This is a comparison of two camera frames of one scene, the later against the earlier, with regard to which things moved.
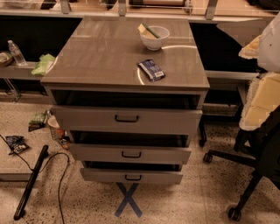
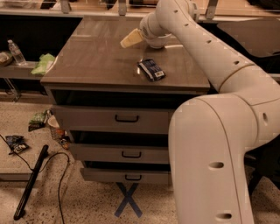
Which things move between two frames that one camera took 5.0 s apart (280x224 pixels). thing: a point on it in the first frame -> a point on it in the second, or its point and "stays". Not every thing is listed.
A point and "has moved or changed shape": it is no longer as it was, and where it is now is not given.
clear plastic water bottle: [17, 53] stays
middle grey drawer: [129, 153] stays
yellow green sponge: [147, 31] has moved or changed shape
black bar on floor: [31, 183] stays
